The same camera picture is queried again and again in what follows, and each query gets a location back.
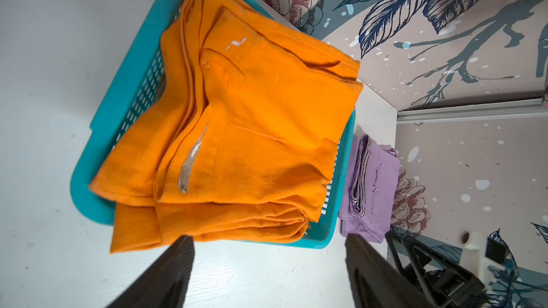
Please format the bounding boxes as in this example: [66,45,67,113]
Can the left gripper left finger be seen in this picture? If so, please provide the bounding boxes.
[108,236,195,307]

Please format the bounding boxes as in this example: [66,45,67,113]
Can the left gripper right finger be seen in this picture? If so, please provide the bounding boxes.
[345,234,432,308]

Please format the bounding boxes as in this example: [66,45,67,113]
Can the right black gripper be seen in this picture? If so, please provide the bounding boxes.
[385,231,488,307]

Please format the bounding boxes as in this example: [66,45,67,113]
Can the purple pants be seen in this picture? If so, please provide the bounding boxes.
[339,135,400,243]

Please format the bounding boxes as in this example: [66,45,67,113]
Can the orange pants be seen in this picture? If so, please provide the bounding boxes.
[90,0,363,252]

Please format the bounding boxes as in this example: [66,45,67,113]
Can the teal plastic basket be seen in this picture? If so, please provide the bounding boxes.
[69,0,357,250]

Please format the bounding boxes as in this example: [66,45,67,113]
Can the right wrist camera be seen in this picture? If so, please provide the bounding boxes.
[459,231,507,285]

